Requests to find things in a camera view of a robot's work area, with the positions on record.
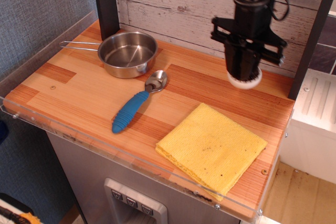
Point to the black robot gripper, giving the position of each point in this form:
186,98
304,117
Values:
248,38

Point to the white toy mushroom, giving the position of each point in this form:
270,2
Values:
248,84

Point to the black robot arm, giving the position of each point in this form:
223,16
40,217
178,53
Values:
248,38

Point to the folded yellow cloth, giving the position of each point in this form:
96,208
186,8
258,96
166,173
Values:
212,149

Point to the white toy sink unit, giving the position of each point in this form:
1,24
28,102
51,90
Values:
309,142

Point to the stainless steel saucepan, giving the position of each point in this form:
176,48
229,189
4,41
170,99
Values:
124,55

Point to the grey toy fridge cabinet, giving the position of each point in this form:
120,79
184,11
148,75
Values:
86,171

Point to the silver dispenser panel with buttons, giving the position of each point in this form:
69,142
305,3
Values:
130,206

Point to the clear acrylic table guard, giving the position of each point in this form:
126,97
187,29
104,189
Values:
71,96

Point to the yellow black object corner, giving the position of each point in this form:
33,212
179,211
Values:
20,218

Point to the blue handled metal spoon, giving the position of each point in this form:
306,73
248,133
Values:
155,83

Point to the dark right frame post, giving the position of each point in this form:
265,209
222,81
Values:
314,36

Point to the dark frame post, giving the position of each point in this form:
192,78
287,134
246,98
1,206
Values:
314,36
108,17

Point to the dark left frame post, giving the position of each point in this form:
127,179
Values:
108,17

